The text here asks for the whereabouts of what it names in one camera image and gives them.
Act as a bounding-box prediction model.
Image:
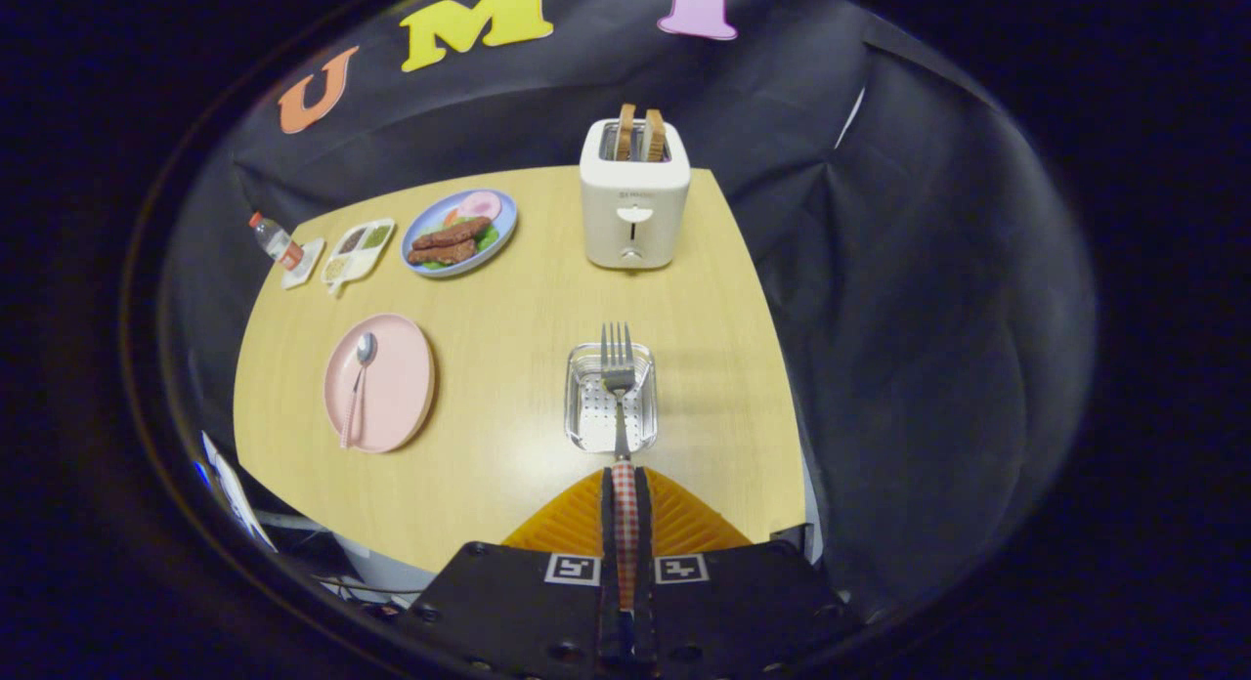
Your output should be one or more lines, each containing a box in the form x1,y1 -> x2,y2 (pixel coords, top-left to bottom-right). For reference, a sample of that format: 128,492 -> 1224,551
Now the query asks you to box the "white paper sheet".
200,431 -> 280,554

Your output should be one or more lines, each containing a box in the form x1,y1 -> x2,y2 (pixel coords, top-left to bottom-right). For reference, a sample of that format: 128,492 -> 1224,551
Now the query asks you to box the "blue plate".
401,189 -> 519,278

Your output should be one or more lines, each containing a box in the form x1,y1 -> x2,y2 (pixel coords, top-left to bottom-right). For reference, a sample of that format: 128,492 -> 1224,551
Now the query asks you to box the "white toaster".
579,118 -> 692,271

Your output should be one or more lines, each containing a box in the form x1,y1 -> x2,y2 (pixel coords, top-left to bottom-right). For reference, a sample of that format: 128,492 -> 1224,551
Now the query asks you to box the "pink plate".
324,313 -> 437,454

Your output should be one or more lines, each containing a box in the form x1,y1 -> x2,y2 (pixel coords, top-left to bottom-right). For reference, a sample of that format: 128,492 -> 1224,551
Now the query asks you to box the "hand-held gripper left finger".
410,468 -> 626,680

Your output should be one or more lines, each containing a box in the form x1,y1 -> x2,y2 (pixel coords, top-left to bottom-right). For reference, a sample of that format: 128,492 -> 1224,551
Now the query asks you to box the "white divided seasoning tray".
321,218 -> 397,298

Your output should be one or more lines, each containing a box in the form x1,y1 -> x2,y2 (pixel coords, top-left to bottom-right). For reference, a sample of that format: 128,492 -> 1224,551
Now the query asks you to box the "spoon with red checked handle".
339,331 -> 378,450

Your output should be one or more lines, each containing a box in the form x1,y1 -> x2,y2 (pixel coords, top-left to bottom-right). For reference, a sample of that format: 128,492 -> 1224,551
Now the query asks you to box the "brown meat strip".
411,216 -> 493,251
407,238 -> 478,267

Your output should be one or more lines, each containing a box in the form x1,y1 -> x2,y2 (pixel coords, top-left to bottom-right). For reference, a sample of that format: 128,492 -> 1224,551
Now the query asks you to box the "white table leg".
332,531 -> 436,603

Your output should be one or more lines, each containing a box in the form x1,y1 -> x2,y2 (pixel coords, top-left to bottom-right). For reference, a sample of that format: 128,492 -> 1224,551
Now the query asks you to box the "green lettuce leaf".
420,224 -> 500,272

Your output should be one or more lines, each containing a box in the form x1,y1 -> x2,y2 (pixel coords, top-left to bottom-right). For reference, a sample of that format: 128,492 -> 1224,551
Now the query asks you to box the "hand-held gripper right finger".
633,465 -> 863,680

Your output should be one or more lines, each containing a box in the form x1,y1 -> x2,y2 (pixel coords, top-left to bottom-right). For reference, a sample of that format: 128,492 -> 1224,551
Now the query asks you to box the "black backdrop cloth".
156,0 -> 1096,622

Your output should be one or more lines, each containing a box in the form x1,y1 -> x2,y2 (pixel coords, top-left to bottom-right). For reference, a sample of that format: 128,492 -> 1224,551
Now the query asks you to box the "clear plastic water bottle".
248,211 -> 306,273

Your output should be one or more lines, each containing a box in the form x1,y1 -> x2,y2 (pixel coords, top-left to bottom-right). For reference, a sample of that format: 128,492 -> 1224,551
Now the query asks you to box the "fork with red checked handle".
600,321 -> 641,613

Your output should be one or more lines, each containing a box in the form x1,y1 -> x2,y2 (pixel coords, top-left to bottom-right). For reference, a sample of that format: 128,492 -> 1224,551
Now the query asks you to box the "white square coaster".
280,236 -> 326,290

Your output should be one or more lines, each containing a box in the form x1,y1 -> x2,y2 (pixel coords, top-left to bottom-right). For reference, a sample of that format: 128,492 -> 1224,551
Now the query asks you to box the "metal wire basket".
564,342 -> 659,454

